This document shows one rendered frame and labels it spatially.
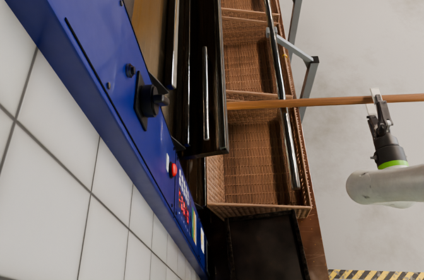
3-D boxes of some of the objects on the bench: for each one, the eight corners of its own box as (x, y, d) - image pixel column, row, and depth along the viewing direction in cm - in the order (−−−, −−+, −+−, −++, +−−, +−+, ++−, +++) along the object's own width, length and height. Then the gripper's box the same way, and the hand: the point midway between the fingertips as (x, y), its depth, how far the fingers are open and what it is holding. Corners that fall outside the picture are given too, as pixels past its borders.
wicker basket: (204, 40, 235) (200, 7, 211) (200, -17, 264) (197, -51, 240) (279, 33, 233) (282, -1, 210) (267, -23, 263) (269, -58, 239)
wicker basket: (206, 224, 173) (201, 205, 149) (205, 123, 202) (200, 95, 178) (308, 219, 170) (319, 200, 147) (292, 118, 199) (299, 89, 176)
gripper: (386, 137, 112) (368, 78, 124) (368, 163, 129) (353, 108, 141) (411, 135, 112) (390, 77, 124) (389, 161, 128) (373, 107, 140)
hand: (373, 100), depth 131 cm, fingers open, 6 cm apart
